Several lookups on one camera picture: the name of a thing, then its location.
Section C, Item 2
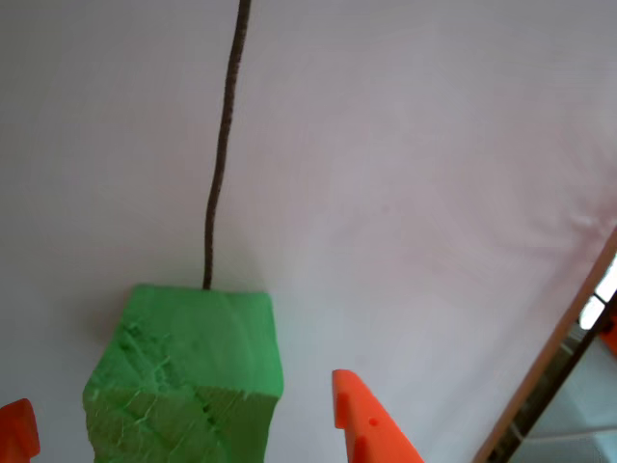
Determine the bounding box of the green foam block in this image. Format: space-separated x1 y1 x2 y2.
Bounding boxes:
81 284 284 463

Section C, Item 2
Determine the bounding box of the white paper sheet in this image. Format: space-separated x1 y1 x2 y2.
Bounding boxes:
0 0 617 463

